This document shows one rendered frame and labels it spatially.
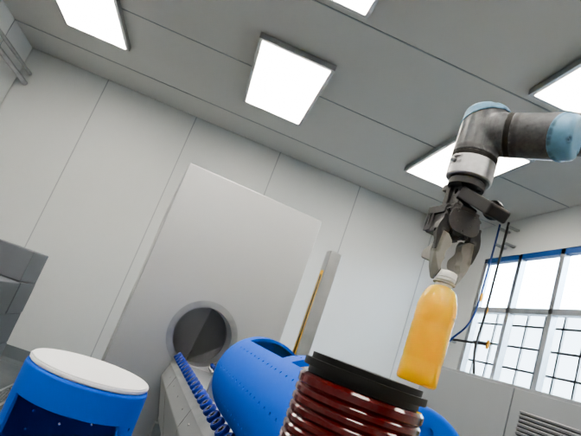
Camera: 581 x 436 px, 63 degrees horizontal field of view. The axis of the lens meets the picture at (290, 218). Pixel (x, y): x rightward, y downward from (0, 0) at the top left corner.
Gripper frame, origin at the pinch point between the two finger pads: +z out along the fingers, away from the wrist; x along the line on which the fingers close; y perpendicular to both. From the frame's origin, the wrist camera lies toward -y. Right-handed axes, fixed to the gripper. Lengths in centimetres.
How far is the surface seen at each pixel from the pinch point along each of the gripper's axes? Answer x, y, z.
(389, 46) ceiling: -45, 209, -191
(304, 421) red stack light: 43, -56, 23
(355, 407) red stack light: 41, -57, 22
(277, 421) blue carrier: 18.2, 11.3, 35.9
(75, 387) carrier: 54, 33, 46
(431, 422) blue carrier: 2.0, -10.0, 25.1
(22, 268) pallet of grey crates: 135, 354, 48
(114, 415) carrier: 44, 35, 49
